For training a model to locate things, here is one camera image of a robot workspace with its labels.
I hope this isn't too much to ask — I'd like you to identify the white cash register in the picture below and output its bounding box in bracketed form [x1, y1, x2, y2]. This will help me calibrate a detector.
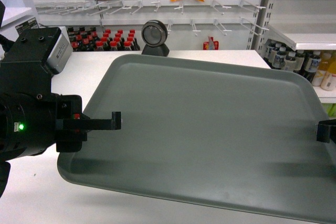
[15, 17, 39, 36]

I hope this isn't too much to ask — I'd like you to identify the white perforated shelf upright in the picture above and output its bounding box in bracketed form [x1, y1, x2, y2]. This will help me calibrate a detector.
[253, 0, 275, 55]

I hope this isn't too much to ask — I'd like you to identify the white checkout counter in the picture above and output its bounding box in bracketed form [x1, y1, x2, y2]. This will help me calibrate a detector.
[1, 54, 335, 223]

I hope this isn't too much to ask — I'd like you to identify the black barcode scanner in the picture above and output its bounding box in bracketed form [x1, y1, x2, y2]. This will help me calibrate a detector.
[141, 20, 170, 57]

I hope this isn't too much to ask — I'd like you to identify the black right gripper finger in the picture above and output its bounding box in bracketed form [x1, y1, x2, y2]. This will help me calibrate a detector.
[316, 119, 336, 143]

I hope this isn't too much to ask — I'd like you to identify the grey rectangular tray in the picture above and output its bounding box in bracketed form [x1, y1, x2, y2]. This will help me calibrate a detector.
[58, 55, 335, 223]

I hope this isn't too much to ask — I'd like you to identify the red snack bag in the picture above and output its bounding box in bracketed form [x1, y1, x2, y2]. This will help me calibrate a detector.
[203, 37, 219, 50]

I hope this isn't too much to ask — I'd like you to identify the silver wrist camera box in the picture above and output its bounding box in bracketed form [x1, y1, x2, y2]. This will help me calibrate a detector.
[46, 33, 72, 74]

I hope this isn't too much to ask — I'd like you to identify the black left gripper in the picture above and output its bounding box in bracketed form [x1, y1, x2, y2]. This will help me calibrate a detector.
[55, 95, 121, 153]

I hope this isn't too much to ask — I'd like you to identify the red cap soy sauce bottle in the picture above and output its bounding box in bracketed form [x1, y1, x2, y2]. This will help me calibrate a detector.
[109, 40, 118, 51]

